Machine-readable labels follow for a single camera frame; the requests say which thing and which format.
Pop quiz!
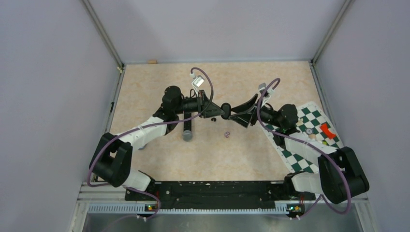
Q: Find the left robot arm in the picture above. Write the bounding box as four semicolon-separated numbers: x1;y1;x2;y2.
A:
88;86;225;200

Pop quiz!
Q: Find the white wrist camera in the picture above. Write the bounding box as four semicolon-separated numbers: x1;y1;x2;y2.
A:
190;73;205;92
258;83;276;105

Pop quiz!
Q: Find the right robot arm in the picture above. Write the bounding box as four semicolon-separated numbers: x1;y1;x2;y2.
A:
227;95;370;204

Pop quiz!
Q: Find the black earbud charging case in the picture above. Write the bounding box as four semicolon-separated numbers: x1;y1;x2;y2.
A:
221;102;231;120

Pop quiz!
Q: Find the cream chess pawn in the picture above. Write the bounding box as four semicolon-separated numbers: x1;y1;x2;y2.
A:
296;118;304;126

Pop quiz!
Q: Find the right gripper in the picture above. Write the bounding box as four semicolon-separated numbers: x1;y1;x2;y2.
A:
229;94;283;128

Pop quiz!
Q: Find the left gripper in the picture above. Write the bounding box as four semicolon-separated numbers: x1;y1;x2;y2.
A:
175;89;225;118

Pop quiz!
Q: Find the black microphone grey head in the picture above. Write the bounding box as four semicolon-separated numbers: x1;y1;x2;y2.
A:
182;119;193;142

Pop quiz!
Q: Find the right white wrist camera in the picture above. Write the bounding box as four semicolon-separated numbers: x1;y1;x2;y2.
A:
258;83;276;105

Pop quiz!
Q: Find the aluminium frame rail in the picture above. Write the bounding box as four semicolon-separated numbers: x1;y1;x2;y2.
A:
77;182;126;202

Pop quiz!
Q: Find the small wooden cork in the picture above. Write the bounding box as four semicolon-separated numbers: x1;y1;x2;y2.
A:
147;59;158;64

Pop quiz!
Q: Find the green white chessboard mat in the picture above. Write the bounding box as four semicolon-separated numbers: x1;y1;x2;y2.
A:
263;101;344;173

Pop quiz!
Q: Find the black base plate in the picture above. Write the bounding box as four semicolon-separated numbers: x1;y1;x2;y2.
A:
125;181;316;209

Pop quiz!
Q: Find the red orange block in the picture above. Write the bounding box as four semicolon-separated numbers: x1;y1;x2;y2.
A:
320;123;337;140

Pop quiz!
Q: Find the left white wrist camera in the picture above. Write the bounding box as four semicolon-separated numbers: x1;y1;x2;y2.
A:
190;73;205;92

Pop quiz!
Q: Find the grey slotted cable duct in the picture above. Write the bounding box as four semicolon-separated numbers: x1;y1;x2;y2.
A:
88;203;302;215

